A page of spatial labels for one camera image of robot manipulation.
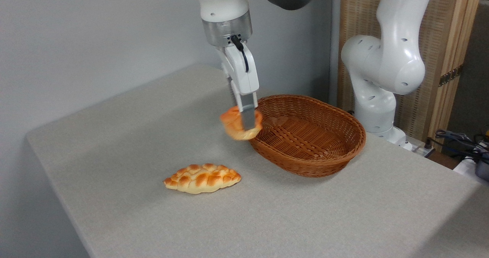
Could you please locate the long braided bread loaf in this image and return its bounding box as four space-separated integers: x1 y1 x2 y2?
164 163 242 195

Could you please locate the round knotted bread roll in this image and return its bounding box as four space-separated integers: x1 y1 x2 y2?
220 105 264 141

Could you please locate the grey metal pot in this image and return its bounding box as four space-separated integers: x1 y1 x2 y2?
475 151 489 182

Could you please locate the wooden woven folding screen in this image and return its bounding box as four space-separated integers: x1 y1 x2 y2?
338 0 484 151

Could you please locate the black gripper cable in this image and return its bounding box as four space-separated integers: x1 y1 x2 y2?
230 35 250 73

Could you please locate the dark cable bundle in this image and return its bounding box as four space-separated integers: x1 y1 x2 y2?
428 130 489 164

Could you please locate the brass screen hinge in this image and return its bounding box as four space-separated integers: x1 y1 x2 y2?
439 64 463 87

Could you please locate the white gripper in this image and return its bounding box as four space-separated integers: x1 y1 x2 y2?
217 43 260 131

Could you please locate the brown wicker basket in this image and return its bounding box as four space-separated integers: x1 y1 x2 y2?
248 94 366 178

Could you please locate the grey tablecloth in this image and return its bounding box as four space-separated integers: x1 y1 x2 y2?
26 64 489 258

